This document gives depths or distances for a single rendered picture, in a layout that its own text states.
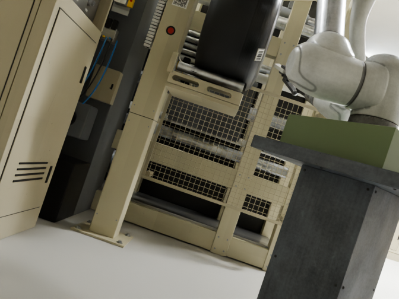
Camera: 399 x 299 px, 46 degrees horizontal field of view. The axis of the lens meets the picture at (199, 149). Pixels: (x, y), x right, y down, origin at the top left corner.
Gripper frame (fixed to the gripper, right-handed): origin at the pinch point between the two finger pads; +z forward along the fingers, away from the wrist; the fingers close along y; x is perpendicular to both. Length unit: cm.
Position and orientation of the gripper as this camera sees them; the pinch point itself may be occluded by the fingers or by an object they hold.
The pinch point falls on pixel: (281, 68)
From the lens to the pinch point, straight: 210.1
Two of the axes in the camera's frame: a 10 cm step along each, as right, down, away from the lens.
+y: -2.6, 8.3, 4.9
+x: 8.3, -0.7, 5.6
